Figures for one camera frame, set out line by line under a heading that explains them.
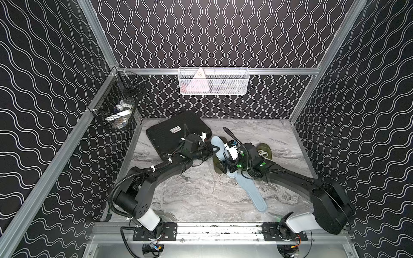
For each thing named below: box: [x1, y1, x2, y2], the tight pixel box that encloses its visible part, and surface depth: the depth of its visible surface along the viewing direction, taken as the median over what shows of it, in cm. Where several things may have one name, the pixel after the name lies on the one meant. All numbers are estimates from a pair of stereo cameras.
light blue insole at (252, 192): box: [236, 170, 268, 213], surface depth 87 cm
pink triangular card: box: [186, 67, 210, 92], surface depth 91 cm
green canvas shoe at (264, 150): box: [256, 142, 273, 160], surface depth 97 cm
